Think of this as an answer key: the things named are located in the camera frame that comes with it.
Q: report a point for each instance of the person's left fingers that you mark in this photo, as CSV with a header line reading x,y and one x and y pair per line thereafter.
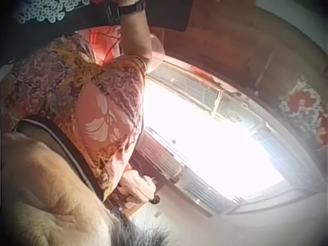
x,y
143,192

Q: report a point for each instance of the person's left hand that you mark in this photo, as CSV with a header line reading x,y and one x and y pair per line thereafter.
x,y
135,185

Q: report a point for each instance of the black knob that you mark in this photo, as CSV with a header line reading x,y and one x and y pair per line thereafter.
x,y
155,199

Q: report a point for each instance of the window with metal grille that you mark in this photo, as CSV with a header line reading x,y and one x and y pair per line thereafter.
x,y
215,133

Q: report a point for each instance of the black cloth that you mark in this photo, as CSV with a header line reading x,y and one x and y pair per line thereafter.
x,y
164,15

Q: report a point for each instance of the black wrist band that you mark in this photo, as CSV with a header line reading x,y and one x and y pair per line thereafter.
x,y
132,7

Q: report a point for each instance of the black fabric with white print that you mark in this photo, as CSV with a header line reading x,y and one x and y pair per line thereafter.
x,y
48,10

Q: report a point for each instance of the red floral curtain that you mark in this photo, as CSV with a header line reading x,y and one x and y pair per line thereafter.
x,y
305,110

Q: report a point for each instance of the brown wooden cupboard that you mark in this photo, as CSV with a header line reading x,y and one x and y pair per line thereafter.
x,y
225,38

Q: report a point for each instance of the red cloth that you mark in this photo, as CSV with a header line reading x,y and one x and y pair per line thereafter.
x,y
103,44

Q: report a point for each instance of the person's right hand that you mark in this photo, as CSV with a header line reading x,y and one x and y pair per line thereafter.
x,y
129,2

